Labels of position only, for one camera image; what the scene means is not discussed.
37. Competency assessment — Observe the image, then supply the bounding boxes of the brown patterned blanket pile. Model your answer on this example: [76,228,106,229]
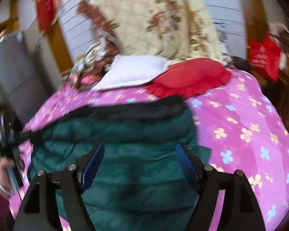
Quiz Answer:
[61,37,120,91]

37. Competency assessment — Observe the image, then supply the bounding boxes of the pink floral bed sheet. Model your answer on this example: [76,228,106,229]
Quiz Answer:
[23,70,289,230]

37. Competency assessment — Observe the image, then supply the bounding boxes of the cream rose-print quilt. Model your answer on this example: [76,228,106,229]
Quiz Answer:
[76,0,223,62]

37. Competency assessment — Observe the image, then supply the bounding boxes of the dark green puffer jacket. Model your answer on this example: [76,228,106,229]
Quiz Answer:
[28,96,211,230]

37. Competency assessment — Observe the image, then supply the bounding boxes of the wooden shelf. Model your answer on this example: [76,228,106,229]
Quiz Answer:
[269,22,289,132]

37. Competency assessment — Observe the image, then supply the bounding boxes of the red ruffled pillow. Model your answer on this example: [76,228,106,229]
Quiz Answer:
[145,58,232,99]

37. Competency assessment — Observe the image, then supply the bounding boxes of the red gift bag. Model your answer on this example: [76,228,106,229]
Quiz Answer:
[247,32,282,82]

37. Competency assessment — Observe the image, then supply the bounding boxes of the red hanging banner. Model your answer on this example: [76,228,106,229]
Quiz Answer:
[33,0,58,33]

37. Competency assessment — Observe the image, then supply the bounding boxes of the white pillow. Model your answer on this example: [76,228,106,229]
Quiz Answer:
[92,55,170,91]

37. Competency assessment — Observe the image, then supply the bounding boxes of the person's left hand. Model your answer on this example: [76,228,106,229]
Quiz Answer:
[0,157,15,200]

